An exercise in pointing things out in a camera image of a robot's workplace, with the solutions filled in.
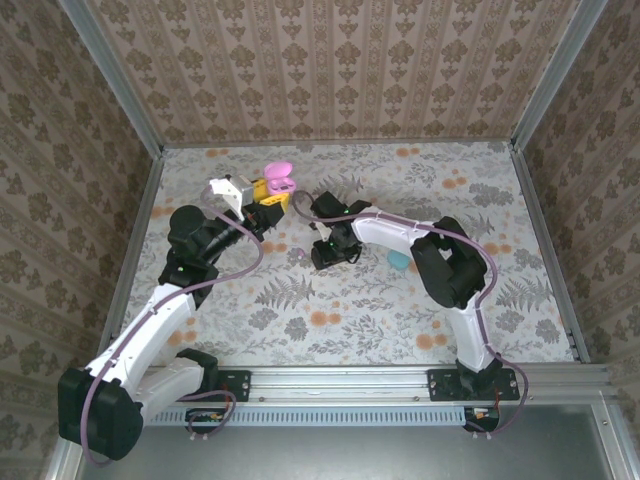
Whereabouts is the aluminium frame post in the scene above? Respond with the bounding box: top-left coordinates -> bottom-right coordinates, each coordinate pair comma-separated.
57,0 -> 166,157
508,0 -> 610,152

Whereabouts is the grey slotted cable duct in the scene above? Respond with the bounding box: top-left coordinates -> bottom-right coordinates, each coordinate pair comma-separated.
142,403 -> 501,427

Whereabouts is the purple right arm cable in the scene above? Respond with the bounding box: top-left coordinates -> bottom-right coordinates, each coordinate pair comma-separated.
291,189 -> 530,441

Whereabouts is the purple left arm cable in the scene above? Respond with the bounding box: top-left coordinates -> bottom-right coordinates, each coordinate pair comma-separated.
79,180 -> 266,466

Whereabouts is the pink earbud charging case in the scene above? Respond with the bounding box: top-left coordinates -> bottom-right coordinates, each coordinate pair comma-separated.
263,161 -> 300,197

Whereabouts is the aluminium mounting rail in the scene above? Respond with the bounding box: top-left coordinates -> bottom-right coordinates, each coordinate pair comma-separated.
214,366 -> 611,404

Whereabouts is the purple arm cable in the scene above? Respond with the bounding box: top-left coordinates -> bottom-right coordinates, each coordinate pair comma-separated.
79,180 -> 266,466
291,189 -> 530,441

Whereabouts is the aluminium side rail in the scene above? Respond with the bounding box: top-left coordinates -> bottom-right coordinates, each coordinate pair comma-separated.
44,147 -> 166,480
508,144 -> 596,366

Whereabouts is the black wiring box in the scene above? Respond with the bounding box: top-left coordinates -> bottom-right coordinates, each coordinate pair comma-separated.
185,407 -> 225,434
463,405 -> 502,432

